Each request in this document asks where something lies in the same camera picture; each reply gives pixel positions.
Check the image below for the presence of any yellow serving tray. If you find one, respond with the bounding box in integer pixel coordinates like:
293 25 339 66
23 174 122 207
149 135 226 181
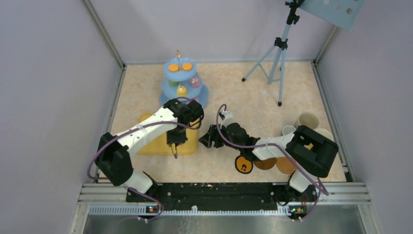
138 129 198 156

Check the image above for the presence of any yellow wedge piece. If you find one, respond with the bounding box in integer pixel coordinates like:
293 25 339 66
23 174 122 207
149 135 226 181
305 143 313 150

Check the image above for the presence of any yellow cupcake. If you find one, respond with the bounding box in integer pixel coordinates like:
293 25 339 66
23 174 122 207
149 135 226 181
176 84 188 97

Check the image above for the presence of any light blue tripod stand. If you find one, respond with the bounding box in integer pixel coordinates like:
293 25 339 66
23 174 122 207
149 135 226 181
242 0 305 107

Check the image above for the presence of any cream cup rear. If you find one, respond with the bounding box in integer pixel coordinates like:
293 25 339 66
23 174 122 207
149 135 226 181
294 112 320 130

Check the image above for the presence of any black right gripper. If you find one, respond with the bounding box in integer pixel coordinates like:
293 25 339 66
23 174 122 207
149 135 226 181
199 122 243 151

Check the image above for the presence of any cream cup front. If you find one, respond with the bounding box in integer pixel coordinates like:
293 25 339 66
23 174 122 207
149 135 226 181
316 128 334 141

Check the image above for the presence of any cream cup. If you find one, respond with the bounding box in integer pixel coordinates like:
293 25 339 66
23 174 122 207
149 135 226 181
294 112 320 130
316 128 334 141

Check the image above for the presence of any dark brown wooden saucer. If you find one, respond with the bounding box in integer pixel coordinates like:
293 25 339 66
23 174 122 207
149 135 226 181
253 157 277 170

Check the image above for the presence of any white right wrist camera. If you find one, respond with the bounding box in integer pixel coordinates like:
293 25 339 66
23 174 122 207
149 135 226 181
219 110 234 126

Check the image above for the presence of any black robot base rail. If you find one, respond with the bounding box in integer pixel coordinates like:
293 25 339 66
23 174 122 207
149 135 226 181
145 182 317 205

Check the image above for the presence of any black and yellow round coaster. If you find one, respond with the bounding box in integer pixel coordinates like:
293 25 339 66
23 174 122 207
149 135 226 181
234 156 254 175

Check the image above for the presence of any light blue perforated panel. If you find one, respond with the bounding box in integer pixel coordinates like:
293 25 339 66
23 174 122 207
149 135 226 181
300 0 365 32

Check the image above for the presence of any grey mug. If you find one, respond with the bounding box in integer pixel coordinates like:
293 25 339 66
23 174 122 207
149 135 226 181
282 125 296 136

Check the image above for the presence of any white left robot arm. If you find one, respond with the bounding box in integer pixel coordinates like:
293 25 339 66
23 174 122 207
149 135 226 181
93 98 204 202

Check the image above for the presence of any green cupcake with topping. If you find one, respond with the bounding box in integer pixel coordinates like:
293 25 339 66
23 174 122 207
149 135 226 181
168 80 179 87

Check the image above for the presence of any blue three-tier cake stand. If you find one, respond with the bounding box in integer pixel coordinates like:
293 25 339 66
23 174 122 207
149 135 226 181
159 50 209 108

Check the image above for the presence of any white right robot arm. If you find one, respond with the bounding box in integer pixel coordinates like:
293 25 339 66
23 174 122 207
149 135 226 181
198 123 339 201

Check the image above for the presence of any light brown wooden coaster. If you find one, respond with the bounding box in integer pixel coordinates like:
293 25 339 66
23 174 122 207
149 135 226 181
276 157 296 175

